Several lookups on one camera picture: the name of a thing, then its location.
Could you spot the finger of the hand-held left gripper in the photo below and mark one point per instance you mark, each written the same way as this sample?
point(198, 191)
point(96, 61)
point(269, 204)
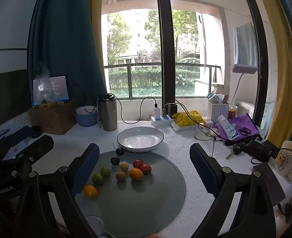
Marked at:
point(20, 135)
point(40, 145)

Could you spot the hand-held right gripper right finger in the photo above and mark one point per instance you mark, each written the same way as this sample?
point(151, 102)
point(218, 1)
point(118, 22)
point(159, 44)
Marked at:
point(202, 169)

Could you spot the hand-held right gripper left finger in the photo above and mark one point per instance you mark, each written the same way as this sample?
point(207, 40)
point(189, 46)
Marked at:
point(86, 169)

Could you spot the green citrus fruit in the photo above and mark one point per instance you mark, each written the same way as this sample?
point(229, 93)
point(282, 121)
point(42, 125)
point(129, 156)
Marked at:
point(98, 179)
point(105, 171)

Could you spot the small orange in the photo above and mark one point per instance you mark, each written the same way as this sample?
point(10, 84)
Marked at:
point(90, 191)
point(136, 174)

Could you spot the dark cherry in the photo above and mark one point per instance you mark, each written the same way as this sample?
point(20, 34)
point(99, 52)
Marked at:
point(120, 151)
point(115, 160)

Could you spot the yellow cherry tomato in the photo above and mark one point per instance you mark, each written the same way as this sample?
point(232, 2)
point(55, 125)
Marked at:
point(124, 166)
point(120, 176)

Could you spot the red cherry tomato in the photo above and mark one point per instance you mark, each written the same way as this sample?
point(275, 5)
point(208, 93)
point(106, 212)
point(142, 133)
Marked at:
point(146, 169)
point(137, 164)

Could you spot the white ceramic bowl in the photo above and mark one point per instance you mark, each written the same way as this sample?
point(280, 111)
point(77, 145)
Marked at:
point(139, 138)

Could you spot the small black round object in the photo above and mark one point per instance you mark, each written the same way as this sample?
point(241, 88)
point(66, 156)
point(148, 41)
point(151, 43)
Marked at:
point(36, 131)

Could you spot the cardboard box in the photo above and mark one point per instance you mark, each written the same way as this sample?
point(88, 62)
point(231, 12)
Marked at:
point(54, 119)

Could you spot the dark screen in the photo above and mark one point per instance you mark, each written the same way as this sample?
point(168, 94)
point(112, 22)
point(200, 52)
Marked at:
point(7, 99)

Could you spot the car key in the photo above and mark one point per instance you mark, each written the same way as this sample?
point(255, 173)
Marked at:
point(237, 149)

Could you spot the white tissue pack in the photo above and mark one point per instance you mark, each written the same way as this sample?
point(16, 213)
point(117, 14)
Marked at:
point(183, 127)

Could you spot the white tube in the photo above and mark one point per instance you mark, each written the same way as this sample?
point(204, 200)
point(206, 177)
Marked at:
point(228, 127)

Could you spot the blue bowl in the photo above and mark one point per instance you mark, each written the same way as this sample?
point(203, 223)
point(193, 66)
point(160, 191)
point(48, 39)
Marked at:
point(85, 117)

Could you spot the yellow printed bag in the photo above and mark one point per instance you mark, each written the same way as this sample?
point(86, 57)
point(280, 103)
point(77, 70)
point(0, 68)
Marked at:
point(189, 117)

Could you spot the white round cap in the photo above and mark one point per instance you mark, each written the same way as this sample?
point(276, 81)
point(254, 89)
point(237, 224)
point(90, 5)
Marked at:
point(94, 224)

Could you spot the black scissors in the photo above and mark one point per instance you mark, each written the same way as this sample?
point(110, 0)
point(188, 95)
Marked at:
point(245, 130)

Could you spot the white perforated basket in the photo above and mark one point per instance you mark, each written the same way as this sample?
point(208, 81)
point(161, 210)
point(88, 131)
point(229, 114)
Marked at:
point(218, 112)

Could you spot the steel thermos jug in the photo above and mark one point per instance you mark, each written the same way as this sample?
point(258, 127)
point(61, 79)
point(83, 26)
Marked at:
point(108, 114)

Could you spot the tablet with lit screen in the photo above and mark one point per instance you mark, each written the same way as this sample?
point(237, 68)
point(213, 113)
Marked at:
point(59, 86)

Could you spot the white power strip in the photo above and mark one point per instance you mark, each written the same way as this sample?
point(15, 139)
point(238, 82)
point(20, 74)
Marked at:
point(160, 121)

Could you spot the orange jar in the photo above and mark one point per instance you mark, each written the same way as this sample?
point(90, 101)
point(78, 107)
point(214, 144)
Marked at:
point(232, 111)

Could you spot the grey round placemat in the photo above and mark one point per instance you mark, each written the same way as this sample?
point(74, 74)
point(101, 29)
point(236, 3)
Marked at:
point(146, 203)

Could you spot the purple pouch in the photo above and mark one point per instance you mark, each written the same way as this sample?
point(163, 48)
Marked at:
point(250, 122)

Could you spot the black charger plug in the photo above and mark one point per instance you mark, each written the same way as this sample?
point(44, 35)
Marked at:
point(172, 109)

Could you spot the dark phone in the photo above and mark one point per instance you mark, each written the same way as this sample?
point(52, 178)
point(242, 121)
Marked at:
point(270, 183)

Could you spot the white charger plug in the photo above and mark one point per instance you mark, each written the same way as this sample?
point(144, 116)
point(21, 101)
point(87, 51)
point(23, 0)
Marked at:
point(157, 112)

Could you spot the white mug with bear print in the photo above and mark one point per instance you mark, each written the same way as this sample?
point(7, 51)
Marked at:
point(286, 161)

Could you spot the teal curtain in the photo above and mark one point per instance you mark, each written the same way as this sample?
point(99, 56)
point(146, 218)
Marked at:
point(66, 37)

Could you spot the white desk lamp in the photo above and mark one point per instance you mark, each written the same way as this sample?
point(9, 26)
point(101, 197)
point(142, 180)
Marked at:
point(244, 68)

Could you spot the balcony railing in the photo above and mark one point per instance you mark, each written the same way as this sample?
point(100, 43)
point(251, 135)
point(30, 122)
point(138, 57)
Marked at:
point(136, 67)

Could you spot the yellow curtain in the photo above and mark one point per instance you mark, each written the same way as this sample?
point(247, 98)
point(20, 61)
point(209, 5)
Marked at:
point(282, 67)
point(96, 29)

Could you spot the light blue hanging towel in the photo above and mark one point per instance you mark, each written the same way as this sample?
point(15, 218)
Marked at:
point(245, 44)

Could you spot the black window frame post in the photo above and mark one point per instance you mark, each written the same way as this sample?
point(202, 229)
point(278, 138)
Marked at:
point(163, 42)

